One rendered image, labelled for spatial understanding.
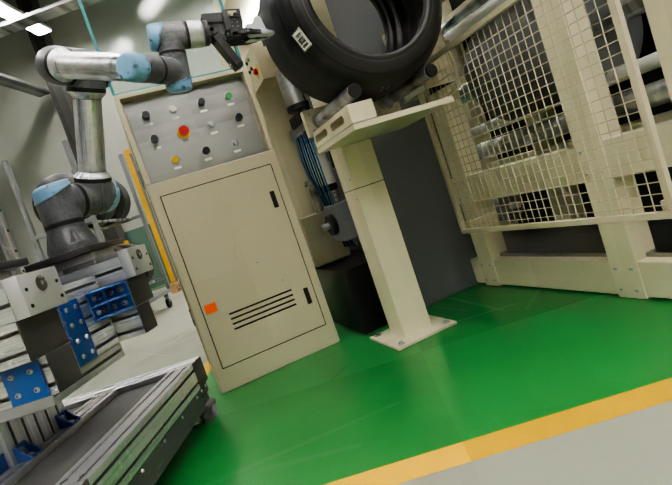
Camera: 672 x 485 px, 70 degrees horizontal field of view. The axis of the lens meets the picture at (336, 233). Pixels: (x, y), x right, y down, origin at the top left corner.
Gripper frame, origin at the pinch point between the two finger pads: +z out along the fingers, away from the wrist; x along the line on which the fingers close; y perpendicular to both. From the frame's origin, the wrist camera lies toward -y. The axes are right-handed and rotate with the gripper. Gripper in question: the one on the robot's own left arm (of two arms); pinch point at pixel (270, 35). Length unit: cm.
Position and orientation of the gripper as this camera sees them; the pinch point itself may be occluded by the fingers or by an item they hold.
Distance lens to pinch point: 160.6
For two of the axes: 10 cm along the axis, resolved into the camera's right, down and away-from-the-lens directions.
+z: 9.2, -2.1, 3.4
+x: -3.3, 0.5, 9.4
